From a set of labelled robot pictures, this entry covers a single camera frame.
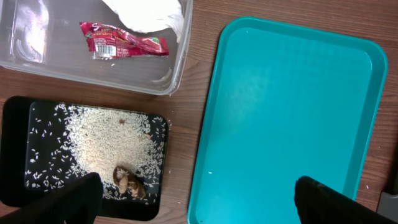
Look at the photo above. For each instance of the white napkin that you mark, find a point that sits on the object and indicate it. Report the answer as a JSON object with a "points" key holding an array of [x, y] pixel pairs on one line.
{"points": [[145, 16]]}

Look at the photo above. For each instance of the black tray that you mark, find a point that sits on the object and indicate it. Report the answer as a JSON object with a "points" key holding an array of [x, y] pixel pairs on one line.
{"points": [[14, 130]]}

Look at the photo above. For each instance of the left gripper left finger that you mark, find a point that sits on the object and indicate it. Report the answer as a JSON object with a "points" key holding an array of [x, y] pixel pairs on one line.
{"points": [[79, 202]]}

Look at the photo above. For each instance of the red snack wrapper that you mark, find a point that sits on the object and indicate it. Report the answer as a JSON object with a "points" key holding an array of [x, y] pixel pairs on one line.
{"points": [[109, 42]]}

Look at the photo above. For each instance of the clear plastic bin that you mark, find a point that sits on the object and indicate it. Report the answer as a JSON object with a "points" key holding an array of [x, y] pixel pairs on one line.
{"points": [[44, 37]]}

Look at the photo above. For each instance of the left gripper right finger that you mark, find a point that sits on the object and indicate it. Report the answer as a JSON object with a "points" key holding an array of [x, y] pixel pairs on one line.
{"points": [[319, 204]]}

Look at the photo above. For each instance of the brown food scrap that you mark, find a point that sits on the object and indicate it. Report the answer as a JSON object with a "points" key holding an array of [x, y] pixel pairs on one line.
{"points": [[128, 181]]}

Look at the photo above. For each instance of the teal serving tray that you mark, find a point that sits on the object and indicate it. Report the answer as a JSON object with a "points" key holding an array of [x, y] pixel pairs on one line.
{"points": [[284, 101]]}

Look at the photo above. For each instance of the grey dishwasher rack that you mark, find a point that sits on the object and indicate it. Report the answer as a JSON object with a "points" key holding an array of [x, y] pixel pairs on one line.
{"points": [[388, 206]]}

